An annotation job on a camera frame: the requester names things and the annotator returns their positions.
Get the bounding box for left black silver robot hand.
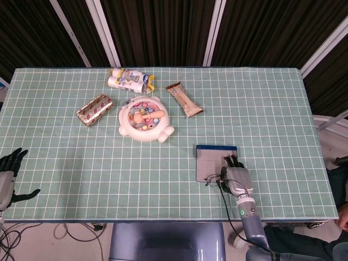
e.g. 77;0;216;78
0;148;41;212

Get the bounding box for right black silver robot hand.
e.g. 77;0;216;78
219;155;254;197

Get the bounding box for thin-framed eyeglasses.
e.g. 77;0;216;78
204;173;226;187

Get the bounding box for blue glasses case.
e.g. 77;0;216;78
195;145;239;183

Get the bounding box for bystander's bare hand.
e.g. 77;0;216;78
335;204;348;232

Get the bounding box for white sneaker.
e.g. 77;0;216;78
231;230;253;250

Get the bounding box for dark trouser leg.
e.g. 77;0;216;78
263;225;348;261
325;167;348;207

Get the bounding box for brown snack bar wrapper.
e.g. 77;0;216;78
166;83;204;119

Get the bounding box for white blue box corner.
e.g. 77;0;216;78
0;76;10;95

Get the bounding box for green white checked tablecloth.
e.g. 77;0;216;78
0;67;340;222

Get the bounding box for white animal-shaped toy game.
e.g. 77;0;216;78
117;95;175;144

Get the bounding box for pink toy hammer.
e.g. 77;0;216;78
133;110;166;125

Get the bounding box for gold foil snack pack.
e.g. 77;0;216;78
76;94;115;128

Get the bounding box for black right hand cable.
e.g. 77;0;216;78
216;178;272;252

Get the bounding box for black floor cable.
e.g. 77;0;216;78
0;222;43;261

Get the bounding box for grey floor cable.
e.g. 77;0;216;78
53;222;105;243

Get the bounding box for white low frame bar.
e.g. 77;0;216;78
312;113;348;132

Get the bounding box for white aluminium frame post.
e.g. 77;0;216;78
85;0;122;68
48;0;92;67
300;23;348;79
202;0;227;67

